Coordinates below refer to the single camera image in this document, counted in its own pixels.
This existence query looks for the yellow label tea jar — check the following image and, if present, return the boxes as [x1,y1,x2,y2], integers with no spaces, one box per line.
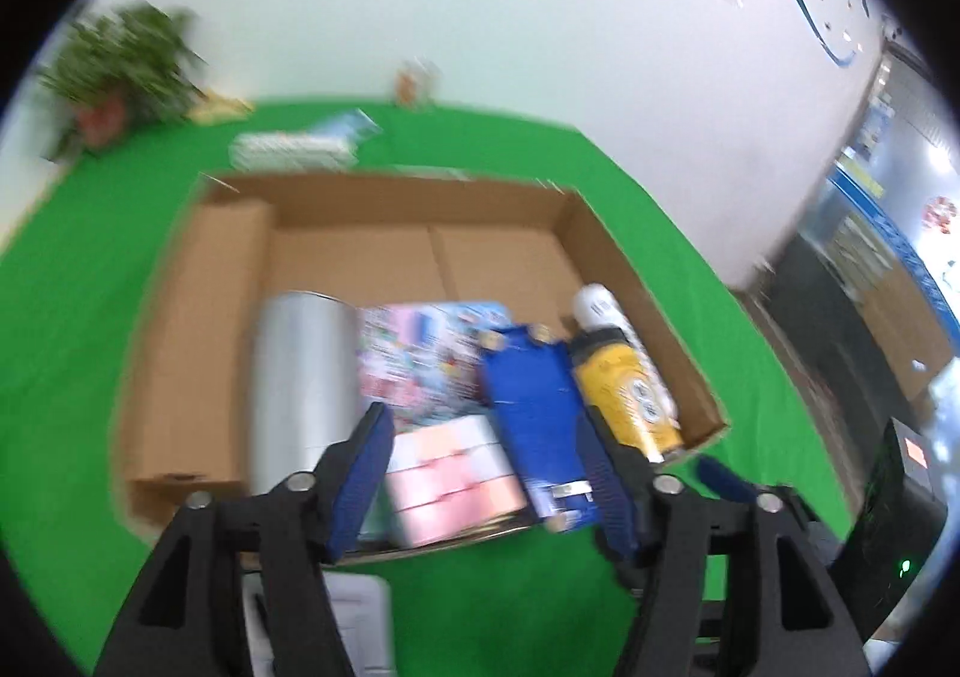
[568,328,683,464]

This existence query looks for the white rectangular carton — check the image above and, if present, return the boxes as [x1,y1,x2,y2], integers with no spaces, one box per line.
[228,133,356,173]

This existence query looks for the glass door with blue strip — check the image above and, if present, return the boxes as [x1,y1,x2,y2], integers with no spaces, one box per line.
[748,41,958,429]

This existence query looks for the white spray bottle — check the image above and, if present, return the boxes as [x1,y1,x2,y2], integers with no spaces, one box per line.
[571,281,680,424]

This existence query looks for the light blue phone case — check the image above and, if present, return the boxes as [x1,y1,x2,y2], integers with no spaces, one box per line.
[309,108,382,149]

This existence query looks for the brown cardboard box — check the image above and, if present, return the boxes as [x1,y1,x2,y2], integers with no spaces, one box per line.
[112,173,727,562]

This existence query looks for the white folding phone stand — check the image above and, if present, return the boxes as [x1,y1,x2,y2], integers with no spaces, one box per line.
[242,571,397,677]

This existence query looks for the yellow paper envelope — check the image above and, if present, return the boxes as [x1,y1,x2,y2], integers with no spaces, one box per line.
[185,90,256,126]

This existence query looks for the potted green plant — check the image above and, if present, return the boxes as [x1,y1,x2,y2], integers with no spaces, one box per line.
[39,1,202,154]

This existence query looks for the silver metal tin can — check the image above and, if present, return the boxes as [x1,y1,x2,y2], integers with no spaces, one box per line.
[249,292,363,493]

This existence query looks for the cartoon board game box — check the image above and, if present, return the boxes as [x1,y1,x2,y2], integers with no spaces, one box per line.
[358,301,512,433]

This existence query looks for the blue stapler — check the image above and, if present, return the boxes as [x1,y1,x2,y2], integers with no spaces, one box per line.
[478,324,599,532]

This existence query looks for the small glass jar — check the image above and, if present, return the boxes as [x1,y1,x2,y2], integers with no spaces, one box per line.
[394,58,441,110]

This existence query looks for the green table cloth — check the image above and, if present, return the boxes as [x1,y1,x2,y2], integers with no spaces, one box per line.
[2,103,851,675]

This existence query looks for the pastel rubiks cube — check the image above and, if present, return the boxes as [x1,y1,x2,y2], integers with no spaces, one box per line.
[384,414,527,549]

